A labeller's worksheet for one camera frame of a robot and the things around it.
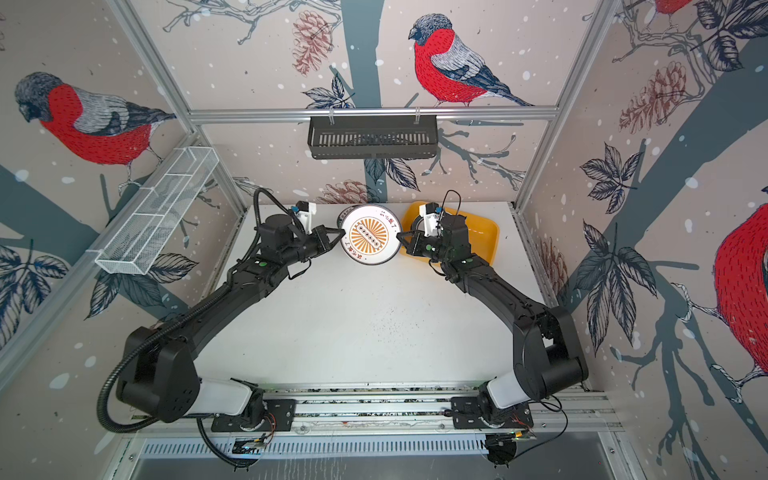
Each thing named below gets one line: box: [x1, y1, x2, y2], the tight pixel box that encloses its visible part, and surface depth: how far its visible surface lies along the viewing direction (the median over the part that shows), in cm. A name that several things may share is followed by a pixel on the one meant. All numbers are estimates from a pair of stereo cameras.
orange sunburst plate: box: [341, 205, 402, 265], surface depth 83 cm
